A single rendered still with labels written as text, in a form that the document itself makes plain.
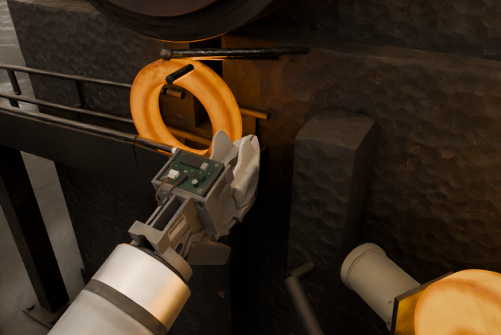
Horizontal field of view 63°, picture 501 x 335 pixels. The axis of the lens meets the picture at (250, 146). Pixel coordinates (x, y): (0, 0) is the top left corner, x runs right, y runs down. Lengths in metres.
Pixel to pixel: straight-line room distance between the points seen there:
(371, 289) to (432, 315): 0.07
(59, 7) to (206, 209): 0.55
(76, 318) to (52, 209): 1.42
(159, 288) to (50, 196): 1.51
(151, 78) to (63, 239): 1.11
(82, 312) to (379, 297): 0.29
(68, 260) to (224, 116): 1.09
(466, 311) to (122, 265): 0.30
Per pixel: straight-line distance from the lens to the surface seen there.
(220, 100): 0.56
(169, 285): 0.41
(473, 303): 0.39
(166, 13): 0.52
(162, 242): 0.41
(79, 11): 0.82
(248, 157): 0.50
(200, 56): 0.46
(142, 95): 0.65
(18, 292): 1.53
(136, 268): 0.41
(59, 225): 1.72
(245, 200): 0.48
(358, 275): 0.49
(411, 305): 0.44
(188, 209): 0.43
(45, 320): 1.40
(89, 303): 0.41
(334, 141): 0.48
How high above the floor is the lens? 1.03
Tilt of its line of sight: 31 degrees down
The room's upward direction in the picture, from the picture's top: straight up
